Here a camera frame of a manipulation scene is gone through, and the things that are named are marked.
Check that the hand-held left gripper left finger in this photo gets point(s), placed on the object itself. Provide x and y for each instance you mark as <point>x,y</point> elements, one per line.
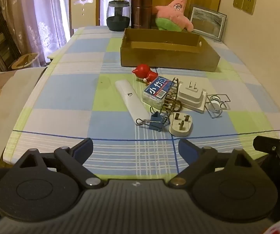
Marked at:
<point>85,150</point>

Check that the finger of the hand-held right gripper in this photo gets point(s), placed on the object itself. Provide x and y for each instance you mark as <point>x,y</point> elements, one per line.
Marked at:
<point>264,142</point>

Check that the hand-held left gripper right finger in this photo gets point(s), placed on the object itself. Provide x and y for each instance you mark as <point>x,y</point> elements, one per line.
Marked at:
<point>187,152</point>

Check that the blue binder clip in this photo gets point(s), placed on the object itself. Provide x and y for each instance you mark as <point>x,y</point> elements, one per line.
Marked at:
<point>157,121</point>

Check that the white square plastic plate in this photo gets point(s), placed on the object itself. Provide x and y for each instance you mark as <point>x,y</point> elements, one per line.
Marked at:
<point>198,107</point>

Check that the clear box with blue label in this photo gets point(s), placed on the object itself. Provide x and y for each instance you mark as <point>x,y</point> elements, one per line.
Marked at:
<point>157,90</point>

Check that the red cat figurine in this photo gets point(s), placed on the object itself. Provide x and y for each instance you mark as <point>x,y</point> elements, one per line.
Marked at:
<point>143,70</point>

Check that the brown cardboard box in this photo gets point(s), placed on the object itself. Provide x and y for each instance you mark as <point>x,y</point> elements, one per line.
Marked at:
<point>166,58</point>

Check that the white three-pin plug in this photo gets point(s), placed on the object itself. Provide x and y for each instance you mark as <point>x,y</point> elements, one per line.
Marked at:
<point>179,130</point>

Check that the long white plastic stick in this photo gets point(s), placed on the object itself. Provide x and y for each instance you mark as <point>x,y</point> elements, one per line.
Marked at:
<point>132,100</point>

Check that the woven basket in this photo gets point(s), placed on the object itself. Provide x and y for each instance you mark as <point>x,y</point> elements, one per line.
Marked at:
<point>24,61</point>

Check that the dark green glass jar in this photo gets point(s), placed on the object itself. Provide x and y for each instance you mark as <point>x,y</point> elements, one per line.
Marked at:
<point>118,22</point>

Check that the cream wooden chair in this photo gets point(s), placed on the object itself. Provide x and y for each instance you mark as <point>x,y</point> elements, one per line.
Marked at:
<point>84,17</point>

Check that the pink starfish plush toy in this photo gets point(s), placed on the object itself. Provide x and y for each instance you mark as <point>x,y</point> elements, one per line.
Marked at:
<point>171,14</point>

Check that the purple lace curtain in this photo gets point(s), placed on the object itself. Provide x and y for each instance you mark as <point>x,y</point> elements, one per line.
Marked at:
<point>37,17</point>

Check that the brown metal thermos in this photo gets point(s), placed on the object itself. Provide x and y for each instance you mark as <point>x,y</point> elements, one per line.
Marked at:
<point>140,12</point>

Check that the glass picture frame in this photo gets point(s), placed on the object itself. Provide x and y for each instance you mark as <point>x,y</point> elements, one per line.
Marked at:
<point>207,22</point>

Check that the beige wall socket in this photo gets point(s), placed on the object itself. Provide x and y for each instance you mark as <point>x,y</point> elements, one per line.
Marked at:
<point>249,4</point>
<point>238,0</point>

